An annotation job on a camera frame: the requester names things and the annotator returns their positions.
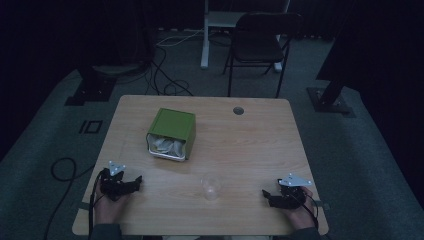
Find white floor cable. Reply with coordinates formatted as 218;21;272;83
155;28;205;48

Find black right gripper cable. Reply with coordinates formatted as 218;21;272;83
293;191;320;232

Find black floor cable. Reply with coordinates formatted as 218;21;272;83
42;157;97;240

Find white desk frame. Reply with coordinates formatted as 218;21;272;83
199;0;292;73

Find white crumpled bin liner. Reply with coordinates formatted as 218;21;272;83
147;133;186;160

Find tangled black floor cables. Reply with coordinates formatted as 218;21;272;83
143;31;195;98

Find black angled stand with base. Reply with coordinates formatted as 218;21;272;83
306;0;357;118

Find black folding chair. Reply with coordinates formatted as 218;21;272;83
222;12;304;99

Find green trash bin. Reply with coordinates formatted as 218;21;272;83
145;107;197;163

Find black stand with base plate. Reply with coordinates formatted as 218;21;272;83
64;64;118;107

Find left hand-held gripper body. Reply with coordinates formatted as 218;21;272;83
98;160;134;202

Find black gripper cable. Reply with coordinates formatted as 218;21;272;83
293;191;320;232
87;169;107;240

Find person's right hand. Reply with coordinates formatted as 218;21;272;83
283;185;317;232

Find clear plastic cup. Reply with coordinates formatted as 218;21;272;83
199;172;223;202

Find person's left hand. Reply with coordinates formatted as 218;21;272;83
94;190;132;226

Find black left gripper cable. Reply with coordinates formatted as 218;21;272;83
87;169;107;240

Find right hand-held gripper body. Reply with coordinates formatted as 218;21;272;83
276;172;313;210

